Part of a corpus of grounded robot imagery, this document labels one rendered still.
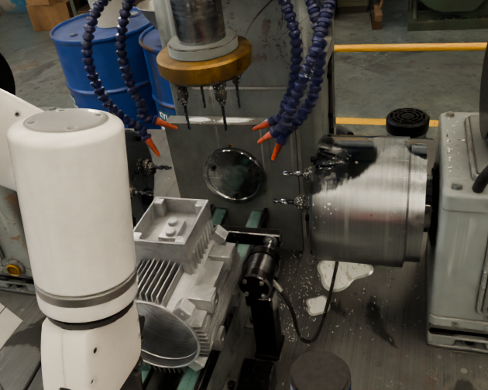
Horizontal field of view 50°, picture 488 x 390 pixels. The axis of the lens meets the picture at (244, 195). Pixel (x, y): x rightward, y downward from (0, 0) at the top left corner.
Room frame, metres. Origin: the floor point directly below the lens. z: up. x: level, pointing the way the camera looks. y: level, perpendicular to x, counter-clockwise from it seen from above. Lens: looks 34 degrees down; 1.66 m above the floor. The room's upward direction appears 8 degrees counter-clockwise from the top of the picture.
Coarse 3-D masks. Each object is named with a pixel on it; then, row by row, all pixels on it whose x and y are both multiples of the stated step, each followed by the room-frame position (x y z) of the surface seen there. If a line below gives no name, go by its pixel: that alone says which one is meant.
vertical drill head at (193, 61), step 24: (192, 0) 0.92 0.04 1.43; (216, 0) 0.94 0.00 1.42; (192, 24) 0.92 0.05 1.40; (216, 24) 0.94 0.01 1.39; (168, 48) 0.95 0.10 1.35; (192, 48) 0.92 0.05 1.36; (216, 48) 0.91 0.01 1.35; (240, 48) 0.94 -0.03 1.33; (168, 72) 0.91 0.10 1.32; (192, 72) 0.88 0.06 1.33; (216, 72) 0.88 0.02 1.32; (240, 72) 0.90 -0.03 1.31; (216, 96) 0.90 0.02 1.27
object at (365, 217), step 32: (320, 160) 0.81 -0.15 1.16; (352, 160) 0.79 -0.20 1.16; (384, 160) 0.78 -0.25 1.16; (416, 160) 0.77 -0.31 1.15; (320, 192) 0.76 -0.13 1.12; (352, 192) 0.74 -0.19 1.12; (384, 192) 0.73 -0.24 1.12; (416, 192) 0.72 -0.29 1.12; (320, 224) 0.74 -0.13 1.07; (352, 224) 0.72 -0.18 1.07; (384, 224) 0.70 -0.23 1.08; (416, 224) 0.69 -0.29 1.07; (320, 256) 0.75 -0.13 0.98; (352, 256) 0.72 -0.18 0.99; (384, 256) 0.70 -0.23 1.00; (416, 256) 0.70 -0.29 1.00
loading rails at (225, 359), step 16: (224, 208) 1.04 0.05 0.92; (224, 224) 1.00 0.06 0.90; (256, 224) 0.95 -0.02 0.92; (240, 304) 0.75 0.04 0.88; (240, 320) 0.74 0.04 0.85; (240, 336) 0.72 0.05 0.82; (224, 352) 0.64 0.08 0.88; (144, 368) 0.60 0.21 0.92; (208, 368) 0.58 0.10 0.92; (224, 368) 0.63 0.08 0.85; (144, 384) 0.57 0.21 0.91; (160, 384) 0.61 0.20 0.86; (192, 384) 0.55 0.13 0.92; (208, 384) 0.57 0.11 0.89; (224, 384) 0.62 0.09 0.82
